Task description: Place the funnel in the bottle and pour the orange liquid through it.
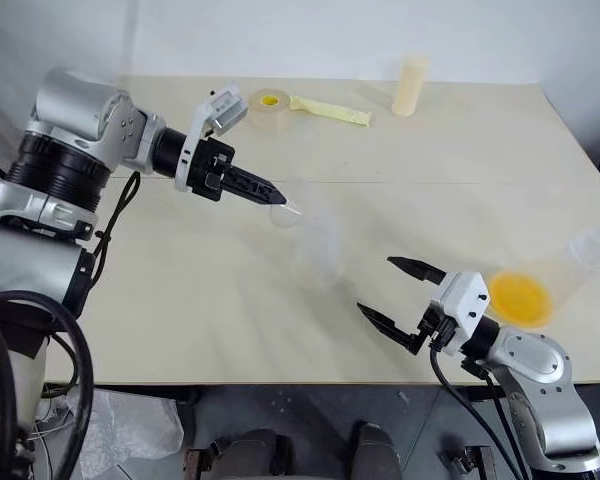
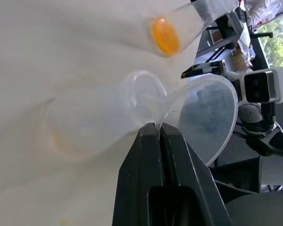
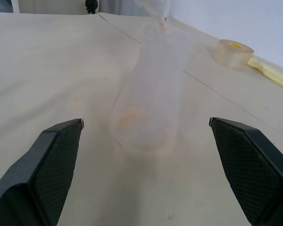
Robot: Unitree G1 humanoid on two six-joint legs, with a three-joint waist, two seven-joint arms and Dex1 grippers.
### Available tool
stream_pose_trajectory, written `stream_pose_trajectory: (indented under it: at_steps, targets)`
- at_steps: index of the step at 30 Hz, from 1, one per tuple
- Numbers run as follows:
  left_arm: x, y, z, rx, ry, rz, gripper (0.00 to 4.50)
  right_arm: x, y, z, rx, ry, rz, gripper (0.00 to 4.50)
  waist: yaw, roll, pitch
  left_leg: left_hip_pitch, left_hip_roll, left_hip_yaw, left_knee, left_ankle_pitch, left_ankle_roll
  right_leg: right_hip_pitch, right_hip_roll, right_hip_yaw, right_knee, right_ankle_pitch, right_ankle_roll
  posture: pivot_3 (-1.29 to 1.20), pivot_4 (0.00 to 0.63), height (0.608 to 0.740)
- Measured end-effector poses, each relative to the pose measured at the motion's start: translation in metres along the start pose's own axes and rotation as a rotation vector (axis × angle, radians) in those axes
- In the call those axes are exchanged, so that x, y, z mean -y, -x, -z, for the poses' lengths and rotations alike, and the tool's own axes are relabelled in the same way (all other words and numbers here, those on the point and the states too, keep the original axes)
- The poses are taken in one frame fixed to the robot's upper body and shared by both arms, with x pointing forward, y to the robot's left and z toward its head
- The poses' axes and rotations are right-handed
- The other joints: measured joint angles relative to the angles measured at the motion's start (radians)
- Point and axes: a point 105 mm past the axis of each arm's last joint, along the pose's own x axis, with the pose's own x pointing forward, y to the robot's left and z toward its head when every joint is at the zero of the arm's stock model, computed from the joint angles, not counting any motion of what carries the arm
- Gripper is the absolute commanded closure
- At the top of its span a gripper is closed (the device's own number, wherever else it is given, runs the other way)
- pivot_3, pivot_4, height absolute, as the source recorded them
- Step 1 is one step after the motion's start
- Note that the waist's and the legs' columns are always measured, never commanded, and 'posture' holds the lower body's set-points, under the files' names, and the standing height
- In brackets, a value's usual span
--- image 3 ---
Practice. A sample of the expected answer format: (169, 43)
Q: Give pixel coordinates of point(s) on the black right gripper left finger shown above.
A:
(35, 179)

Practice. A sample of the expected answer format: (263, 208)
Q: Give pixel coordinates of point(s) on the clear tape roll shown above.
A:
(233, 53)

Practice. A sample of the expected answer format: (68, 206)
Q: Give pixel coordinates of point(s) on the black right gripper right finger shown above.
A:
(250, 174)

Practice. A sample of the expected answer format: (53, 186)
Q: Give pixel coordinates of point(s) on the crumpled yellowish tape strip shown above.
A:
(271, 74)

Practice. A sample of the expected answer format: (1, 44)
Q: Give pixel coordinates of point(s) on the small black object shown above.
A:
(91, 6)

